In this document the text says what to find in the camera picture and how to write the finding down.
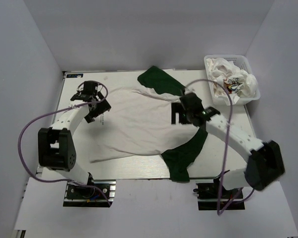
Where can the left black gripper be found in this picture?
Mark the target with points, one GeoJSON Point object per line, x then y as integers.
{"type": "Point", "coordinates": [103, 107]}

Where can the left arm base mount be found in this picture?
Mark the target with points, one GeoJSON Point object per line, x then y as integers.
{"type": "Point", "coordinates": [76, 196]}

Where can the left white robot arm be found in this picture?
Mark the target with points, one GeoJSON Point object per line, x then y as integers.
{"type": "Point", "coordinates": [56, 145]}

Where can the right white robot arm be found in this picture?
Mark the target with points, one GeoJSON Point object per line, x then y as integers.
{"type": "Point", "coordinates": [264, 160]}

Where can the blue table label sticker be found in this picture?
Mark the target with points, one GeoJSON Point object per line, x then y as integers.
{"type": "Point", "coordinates": [75, 75]}

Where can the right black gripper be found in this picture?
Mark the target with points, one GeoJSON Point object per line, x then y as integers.
{"type": "Point", "coordinates": [178, 107]}

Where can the white printed t-shirt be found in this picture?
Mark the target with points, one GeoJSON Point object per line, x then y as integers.
{"type": "Point", "coordinates": [233, 81]}

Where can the white green-sleeved t-shirt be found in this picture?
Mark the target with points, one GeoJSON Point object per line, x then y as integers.
{"type": "Point", "coordinates": [139, 123]}

